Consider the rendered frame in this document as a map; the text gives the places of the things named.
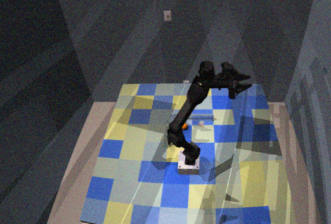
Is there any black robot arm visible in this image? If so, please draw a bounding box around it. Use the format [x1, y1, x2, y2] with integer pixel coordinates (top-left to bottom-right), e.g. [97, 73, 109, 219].
[167, 61, 232, 166]

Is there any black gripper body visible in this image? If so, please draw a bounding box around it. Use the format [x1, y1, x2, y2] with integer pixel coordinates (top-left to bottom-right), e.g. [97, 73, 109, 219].
[216, 65, 236, 99]

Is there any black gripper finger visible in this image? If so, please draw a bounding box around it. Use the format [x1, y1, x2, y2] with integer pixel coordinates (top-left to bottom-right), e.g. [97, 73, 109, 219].
[236, 81, 252, 95]
[235, 69, 251, 82]

